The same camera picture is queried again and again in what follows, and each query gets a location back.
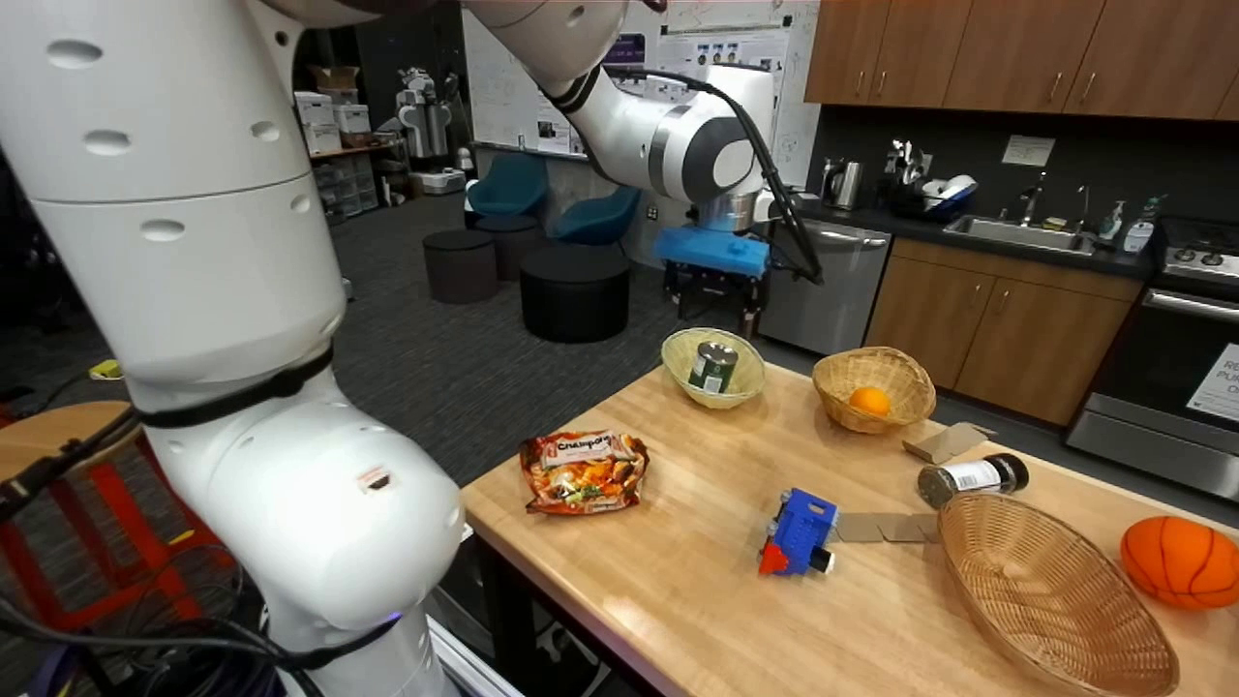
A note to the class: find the red metal stool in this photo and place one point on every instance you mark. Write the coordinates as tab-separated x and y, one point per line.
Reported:
103	545

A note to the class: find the blue and red toy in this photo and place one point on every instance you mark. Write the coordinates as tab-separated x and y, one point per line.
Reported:
798	527

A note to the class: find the stainless steel dishwasher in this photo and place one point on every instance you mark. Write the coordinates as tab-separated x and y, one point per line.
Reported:
839	291

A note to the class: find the blue lounge chair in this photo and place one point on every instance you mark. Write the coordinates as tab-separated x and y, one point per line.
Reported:
510	186
600	220

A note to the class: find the steel electric kettle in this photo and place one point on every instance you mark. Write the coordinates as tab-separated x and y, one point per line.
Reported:
845	184

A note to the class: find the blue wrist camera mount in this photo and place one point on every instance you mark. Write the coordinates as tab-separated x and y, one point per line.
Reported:
710	248

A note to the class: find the soap dispenser bottle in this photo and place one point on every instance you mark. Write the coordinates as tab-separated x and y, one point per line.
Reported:
1138	232

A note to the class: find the white wall outlet plate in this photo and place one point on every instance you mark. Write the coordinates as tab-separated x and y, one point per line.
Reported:
1029	153

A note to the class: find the round brown wicker basket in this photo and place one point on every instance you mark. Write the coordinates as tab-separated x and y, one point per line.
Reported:
891	371

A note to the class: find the white research poster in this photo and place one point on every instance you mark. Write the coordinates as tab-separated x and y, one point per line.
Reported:
759	52

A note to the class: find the flat cardboard strip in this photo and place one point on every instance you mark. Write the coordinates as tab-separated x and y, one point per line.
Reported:
887	523

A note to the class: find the chrome sink faucet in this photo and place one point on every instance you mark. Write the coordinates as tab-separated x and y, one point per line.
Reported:
1031	198

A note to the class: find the orange toy basketball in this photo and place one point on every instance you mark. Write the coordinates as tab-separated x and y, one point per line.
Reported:
1184	563

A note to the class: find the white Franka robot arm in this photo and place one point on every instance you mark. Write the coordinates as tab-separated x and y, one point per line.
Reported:
235	390

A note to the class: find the black-capped bottle with white label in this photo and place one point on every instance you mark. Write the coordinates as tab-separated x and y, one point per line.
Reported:
975	476

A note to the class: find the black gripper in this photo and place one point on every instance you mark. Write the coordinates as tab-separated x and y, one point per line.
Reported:
713	290

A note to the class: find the orange fruit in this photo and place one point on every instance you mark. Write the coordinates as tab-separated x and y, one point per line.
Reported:
874	401

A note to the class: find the stainless steel oven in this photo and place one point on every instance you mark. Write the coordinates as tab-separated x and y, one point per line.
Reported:
1164	390

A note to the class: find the brown lower kitchen cabinets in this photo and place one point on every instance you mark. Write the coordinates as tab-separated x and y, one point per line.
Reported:
1002	332

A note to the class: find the green and silver can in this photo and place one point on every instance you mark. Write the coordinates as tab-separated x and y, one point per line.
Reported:
713	371

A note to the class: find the wall whiteboard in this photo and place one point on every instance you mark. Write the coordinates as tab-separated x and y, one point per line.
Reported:
505	92

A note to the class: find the orange instant noodle packet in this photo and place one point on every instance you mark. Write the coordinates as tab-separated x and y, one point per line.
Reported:
585	476

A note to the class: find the large oval wicker basket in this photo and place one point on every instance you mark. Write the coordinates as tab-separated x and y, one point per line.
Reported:
1046	596

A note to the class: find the folded cardboard piece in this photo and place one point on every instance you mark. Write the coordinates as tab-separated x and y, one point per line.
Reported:
945	445

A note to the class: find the dish rack with utensils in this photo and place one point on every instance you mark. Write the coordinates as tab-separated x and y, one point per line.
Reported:
932	186

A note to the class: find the brown upper wall cabinets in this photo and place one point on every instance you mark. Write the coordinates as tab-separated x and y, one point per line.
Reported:
1021	52

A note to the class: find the small pale woven basket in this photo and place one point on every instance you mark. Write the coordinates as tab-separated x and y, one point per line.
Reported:
680	371

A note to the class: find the small black round ottoman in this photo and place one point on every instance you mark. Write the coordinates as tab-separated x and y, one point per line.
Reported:
461	265

